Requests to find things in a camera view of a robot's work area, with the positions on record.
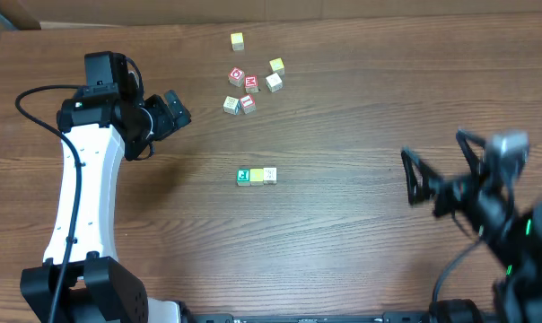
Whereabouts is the yellow block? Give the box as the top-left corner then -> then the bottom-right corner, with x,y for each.
230,32 -> 245,51
269,57 -> 285,75

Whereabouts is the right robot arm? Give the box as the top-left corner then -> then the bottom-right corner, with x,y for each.
401,129 -> 542,322

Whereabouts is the green letter block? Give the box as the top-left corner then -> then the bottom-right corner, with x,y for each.
236,169 -> 250,186

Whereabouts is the white block with blue side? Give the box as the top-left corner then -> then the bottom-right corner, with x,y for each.
223,96 -> 240,115

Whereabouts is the yellow block letter B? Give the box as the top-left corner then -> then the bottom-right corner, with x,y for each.
249,168 -> 264,186

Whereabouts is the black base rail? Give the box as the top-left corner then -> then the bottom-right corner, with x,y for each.
181,311 -> 438,323

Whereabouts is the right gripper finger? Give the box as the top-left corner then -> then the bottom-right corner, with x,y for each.
401,147 -> 444,205
456,129 -> 488,177

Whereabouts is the red block letter M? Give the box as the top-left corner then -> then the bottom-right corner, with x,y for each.
244,75 -> 259,93

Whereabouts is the yellow block far top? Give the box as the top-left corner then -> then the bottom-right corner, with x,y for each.
230,32 -> 245,51

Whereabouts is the yellow block upper right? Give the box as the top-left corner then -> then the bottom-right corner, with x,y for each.
269,57 -> 285,75

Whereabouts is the white block green side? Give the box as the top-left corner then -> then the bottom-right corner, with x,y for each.
263,167 -> 277,185

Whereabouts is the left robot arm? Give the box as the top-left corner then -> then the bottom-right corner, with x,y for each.
20,51 -> 194,323

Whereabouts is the white block right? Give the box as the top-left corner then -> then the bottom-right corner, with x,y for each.
266,73 -> 284,92

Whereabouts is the red block with circle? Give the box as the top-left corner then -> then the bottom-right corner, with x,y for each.
228,67 -> 245,87

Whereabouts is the cardboard back wall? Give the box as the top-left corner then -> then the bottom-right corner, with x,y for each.
0,0 -> 542,29

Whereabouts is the red block letter I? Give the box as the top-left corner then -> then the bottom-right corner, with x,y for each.
240,94 -> 257,114

